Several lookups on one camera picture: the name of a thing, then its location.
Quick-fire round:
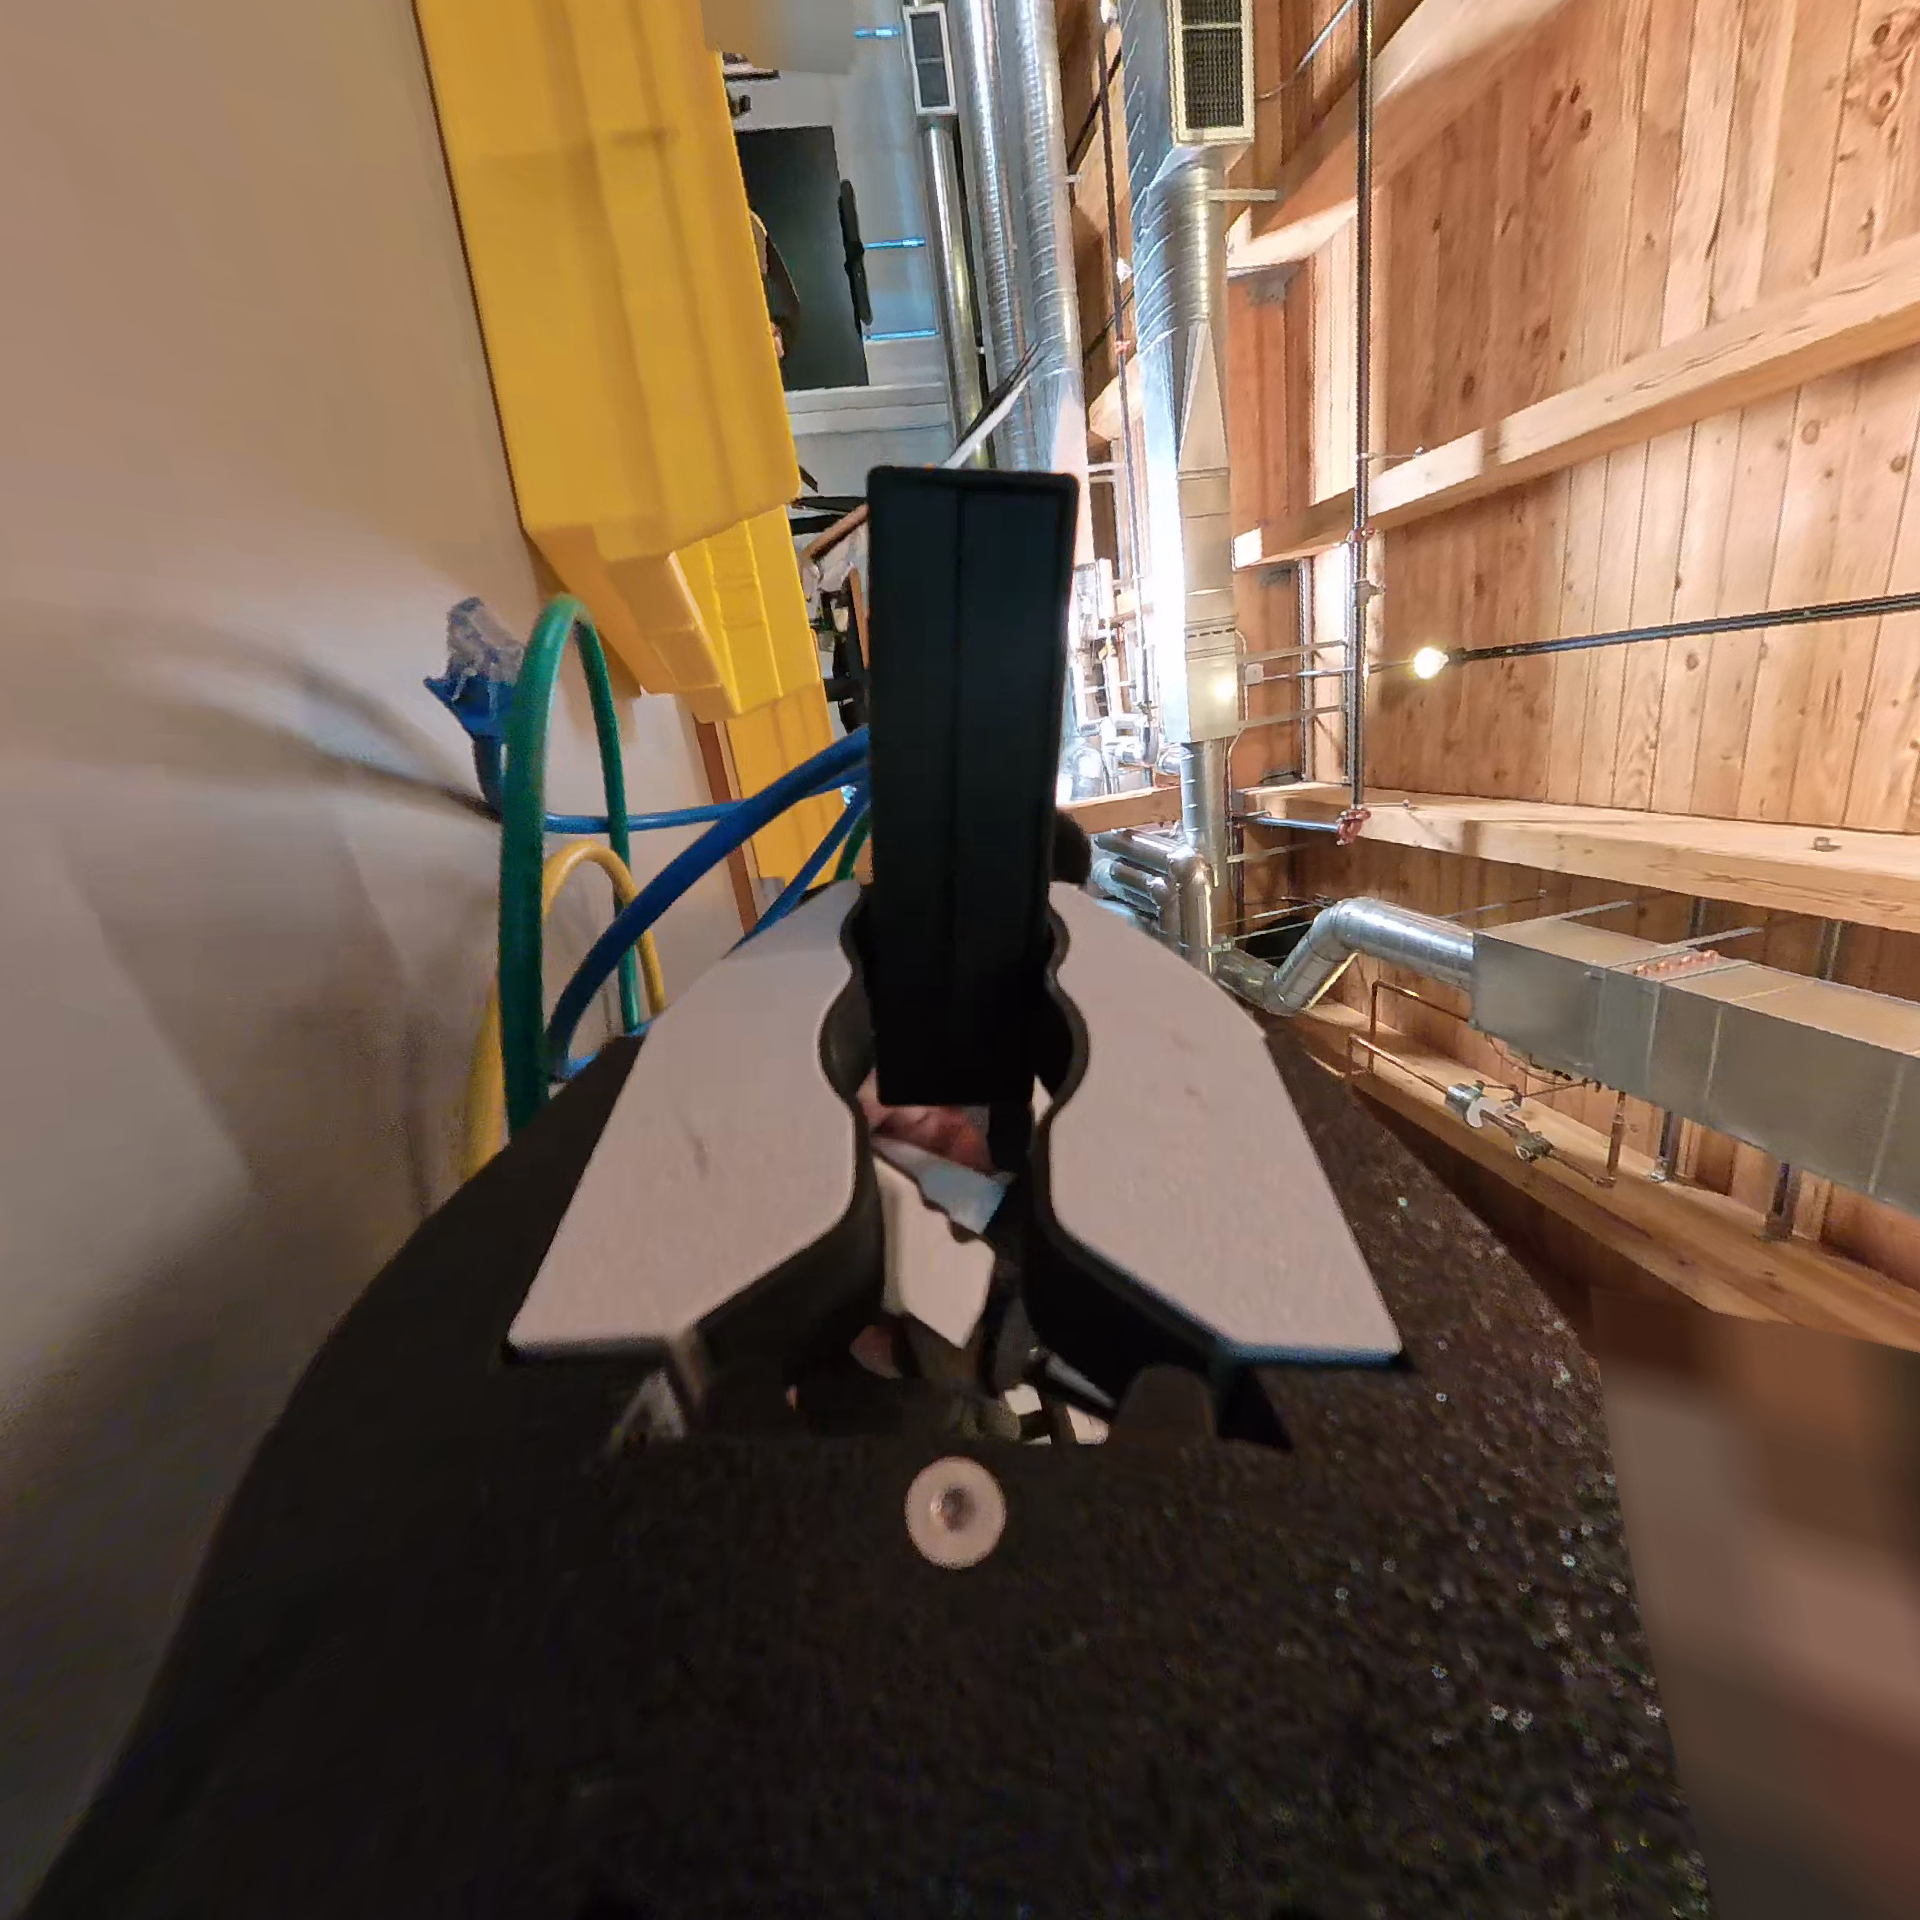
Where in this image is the thin dark ceiling pipe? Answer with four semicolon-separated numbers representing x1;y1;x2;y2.
1347;0;1380;843

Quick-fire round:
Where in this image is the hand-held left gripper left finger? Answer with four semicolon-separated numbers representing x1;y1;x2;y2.
507;885;891;1405

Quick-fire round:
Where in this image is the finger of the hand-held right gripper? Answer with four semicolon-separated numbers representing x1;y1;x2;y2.
874;1148;1015;1353

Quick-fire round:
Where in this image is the blue ethernet cable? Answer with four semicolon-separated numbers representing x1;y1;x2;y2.
425;597;876;1086

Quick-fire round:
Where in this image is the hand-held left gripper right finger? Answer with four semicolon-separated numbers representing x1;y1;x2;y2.
1024;883;1409;1443

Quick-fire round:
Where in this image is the round metal elbow duct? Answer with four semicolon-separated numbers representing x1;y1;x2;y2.
1215;897;1480;1020

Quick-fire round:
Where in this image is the rectangular metal duct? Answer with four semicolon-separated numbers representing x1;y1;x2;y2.
1470;918;1920;1248

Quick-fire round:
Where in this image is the green ethernet cable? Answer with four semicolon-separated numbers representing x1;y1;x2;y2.
499;595;876;1142

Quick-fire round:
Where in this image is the yellow plastic bin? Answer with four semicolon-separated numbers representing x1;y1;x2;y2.
412;0;845;887

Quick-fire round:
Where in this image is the yellow ethernet cable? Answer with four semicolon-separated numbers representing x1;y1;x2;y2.
462;841;667;1188

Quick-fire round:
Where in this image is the black ethernet port block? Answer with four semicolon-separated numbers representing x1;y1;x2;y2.
868;468;1082;1109

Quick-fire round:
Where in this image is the smooth metal duct pipe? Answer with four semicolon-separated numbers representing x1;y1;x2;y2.
918;112;978;452

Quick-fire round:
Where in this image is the black screen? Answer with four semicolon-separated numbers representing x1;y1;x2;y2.
736;128;876;393

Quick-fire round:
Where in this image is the black metal rod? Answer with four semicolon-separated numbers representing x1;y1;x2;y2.
1447;595;1920;667

